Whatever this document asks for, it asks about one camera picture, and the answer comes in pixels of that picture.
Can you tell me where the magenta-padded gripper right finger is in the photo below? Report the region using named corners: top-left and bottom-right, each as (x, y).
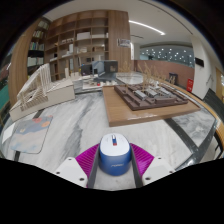
top-left (129, 143), bottom-right (176, 188)

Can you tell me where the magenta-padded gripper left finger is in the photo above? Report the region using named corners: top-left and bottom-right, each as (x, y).
top-left (54, 146), bottom-right (101, 188)

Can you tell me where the blue and white computer mouse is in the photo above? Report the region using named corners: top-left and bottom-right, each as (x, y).
top-left (98, 132), bottom-right (132, 177)

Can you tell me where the brown building model on board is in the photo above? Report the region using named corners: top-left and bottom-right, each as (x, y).
top-left (101, 83), bottom-right (202, 128)

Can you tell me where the white stepped architectural model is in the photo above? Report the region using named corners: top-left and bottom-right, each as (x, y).
top-left (9, 63), bottom-right (76, 122)

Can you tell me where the round pale site model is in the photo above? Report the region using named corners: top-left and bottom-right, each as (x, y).
top-left (115, 71), bottom-right (145, 86)

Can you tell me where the grey house model on base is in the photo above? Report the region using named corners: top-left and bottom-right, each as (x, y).
top-left (80, 59), bottom-right (119, 92)

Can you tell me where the group of small ceiling lights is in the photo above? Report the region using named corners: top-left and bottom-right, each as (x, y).
top-left (141, 46), bottom-right (194, 64)

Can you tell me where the bookshelf with colourful books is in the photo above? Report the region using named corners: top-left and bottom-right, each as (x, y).
top-left (0, 59), bottom-right (11, 111)

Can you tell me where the dark bookshelf with white books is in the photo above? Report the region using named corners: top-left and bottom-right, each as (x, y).
top-left (8, 18), bottom-right (51, 104)

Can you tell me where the wooden open shelf unit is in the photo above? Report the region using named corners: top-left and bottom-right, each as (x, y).
top-left (43, 9), bottom-right (131, 81)

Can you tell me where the long ceiling light strip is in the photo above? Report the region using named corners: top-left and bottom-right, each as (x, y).
top-left (128, 19), bottom-right (167, 36)

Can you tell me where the red wall sign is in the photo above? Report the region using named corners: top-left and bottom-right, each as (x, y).
top-left (186, 78), bottom-right (194, 93)

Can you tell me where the black wall display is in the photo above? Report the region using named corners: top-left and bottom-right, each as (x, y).
top-left (194, 57), bottom-right (205, 67)

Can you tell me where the framed wall poster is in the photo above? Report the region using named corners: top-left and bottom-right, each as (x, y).
top-left (117, 38), bottom-right (132, 48)

